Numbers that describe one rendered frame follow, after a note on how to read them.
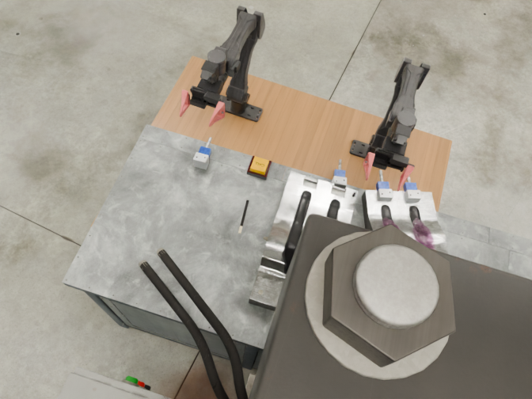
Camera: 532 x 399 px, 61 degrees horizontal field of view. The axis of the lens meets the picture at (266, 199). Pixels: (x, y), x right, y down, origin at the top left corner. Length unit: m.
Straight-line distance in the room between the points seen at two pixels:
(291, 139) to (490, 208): 1.53
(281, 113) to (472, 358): 1.67
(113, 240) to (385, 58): 2.40
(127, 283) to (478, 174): 2.24
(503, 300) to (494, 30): 3.69
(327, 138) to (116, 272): 0.98
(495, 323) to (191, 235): 1.38
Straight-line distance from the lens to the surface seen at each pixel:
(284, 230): 1.58
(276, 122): 1.94
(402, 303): 0.32
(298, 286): 0.36
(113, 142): 2.91
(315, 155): 1.87
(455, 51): 3.73
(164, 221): 1.71
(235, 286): 1.61
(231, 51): 1.58
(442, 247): 1.73
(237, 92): 1.83
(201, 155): 1.77
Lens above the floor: 2.35
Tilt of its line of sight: 63 degrees down
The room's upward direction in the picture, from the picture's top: 9 degrees clockwise
